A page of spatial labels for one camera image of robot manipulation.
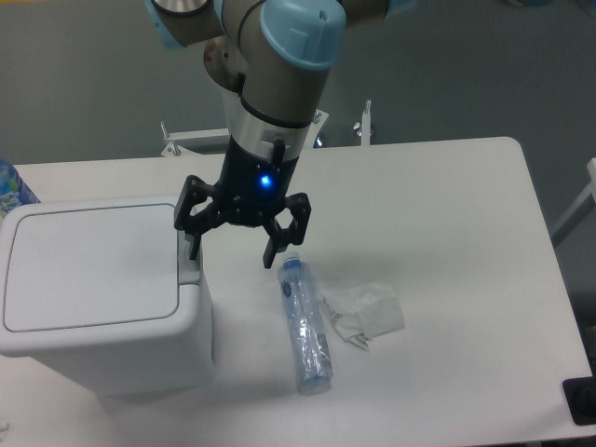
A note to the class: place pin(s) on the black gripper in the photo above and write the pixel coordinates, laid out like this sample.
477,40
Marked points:
251,192

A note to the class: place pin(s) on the white plastic trash can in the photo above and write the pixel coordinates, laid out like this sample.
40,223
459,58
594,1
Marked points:
103,291

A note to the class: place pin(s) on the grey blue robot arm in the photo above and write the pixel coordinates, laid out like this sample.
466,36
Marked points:
283,52

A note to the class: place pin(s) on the clear plastic water bottle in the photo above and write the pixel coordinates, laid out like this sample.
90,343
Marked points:
309,345

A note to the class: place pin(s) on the crumpled white plastic wrapper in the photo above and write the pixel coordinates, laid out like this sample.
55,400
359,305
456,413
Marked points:
362,313

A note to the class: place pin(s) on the blue patterned bottle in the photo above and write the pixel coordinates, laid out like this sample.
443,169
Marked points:
15,192

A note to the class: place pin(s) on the white metal frame leg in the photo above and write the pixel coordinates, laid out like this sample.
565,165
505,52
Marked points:
578,210

